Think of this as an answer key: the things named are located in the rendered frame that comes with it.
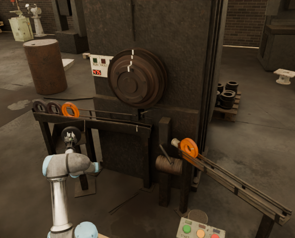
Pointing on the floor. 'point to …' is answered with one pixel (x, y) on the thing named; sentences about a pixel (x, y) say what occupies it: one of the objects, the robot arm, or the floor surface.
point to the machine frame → (181, 24)
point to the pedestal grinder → (36, 20)
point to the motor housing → (166, 177)
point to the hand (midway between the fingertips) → (71, 133)
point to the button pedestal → (197, 230)
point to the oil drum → (46, 66)
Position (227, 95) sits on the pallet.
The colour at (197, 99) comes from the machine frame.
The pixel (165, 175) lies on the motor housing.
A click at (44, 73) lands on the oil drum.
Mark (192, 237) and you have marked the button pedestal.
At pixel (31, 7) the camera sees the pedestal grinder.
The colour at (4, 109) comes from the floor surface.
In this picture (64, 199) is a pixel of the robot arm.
